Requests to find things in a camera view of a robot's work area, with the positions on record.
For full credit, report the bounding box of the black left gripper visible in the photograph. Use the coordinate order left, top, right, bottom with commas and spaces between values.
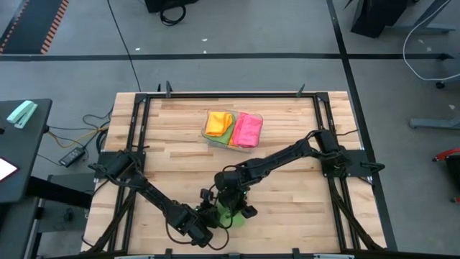
178, 188, 222, 249

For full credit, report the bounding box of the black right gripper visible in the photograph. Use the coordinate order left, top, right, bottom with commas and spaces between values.
214, 170, 259, 219

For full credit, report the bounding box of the green microfiber towel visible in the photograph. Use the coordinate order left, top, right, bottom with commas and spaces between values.
211, 114, 237, 146
214, 201, 246, 229

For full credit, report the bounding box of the clear plastic bin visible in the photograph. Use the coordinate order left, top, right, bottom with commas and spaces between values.
201, 109, 265, 153

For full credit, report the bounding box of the pink microfiber towel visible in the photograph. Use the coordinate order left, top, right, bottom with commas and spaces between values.
231, 112, 264, 149

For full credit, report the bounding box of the black power adapter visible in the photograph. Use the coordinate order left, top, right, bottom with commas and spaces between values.
58, 146, 87, 168

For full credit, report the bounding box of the black desk base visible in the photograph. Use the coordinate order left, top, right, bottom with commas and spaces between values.
27, 172, 95, 209

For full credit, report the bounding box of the black side desk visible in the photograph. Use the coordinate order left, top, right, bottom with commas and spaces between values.
0, 99, 53, 204

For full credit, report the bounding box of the black equipment box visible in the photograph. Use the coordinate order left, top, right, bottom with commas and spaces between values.
144, 0, 199, 14

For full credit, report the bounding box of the mint green stapler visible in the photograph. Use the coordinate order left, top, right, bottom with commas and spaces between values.
6, 99, 39, 130

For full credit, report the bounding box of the grey desk foot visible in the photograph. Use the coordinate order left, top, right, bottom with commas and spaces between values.
408, 117, 460, 130

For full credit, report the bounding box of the red chair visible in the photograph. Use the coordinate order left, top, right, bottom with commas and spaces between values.
433, 146, 460, 204

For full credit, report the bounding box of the black cabinet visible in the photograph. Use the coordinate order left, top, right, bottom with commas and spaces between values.
350, 0, 420, 39

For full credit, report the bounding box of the grey desk leg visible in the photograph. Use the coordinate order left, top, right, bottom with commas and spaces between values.
390, 0, 458, 34

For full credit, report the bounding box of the black mat orange striped edge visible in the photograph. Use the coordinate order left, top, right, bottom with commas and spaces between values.
0, 0, 70, 55

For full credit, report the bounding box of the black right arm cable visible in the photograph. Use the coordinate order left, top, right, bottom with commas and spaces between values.
208, 163, 252, 197

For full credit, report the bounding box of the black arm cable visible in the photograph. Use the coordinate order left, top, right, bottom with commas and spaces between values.
208, 163, 252, 197
165, 215, 231, 252

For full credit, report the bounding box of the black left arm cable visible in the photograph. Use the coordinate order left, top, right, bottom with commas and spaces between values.
165, 215, 231, 252

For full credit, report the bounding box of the yellow floor cable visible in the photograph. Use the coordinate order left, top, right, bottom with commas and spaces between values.
46, 125, 109, 149

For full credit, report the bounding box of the black looped floor cable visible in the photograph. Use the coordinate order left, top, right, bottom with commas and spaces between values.
81, 106, 113, 131

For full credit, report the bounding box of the coiled black cable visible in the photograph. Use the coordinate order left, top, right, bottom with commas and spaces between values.
159, 2, 188, 27

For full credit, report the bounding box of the white floor cable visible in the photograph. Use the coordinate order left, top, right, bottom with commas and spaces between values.
402, 0, 460, 82

